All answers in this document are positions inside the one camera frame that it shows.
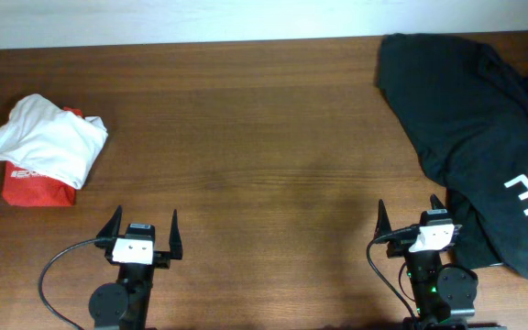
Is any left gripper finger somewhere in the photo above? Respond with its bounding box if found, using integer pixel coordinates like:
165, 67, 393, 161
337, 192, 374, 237
169, 210, 183, 260
96, 205, 123, 243

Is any black Nike t-shirt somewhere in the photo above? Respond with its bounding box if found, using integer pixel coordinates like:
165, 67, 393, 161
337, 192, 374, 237
378, 34, 528, 280

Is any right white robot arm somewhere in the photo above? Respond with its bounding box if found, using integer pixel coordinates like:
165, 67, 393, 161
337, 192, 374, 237
367, 195, 479, 330

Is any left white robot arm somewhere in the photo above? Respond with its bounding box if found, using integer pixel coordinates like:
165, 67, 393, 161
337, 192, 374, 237
89, 206, 183, 330

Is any red folded t-shirt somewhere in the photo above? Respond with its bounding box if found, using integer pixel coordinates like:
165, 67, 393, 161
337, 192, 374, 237
1, 106, 85, 208

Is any white folded t-shirt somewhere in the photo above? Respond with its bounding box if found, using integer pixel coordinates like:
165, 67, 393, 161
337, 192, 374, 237
0, 93, 108, 190

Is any right black cable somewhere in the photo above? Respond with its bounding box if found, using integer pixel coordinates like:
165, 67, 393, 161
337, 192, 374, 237
366, 225, 424, 325

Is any black cable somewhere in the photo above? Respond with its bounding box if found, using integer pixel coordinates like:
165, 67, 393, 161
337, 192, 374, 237
366, 225, 424, 325
38, 236, 109, 330

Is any left black cable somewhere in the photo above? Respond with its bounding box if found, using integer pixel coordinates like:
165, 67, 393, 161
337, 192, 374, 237
38, 236, 109, 330

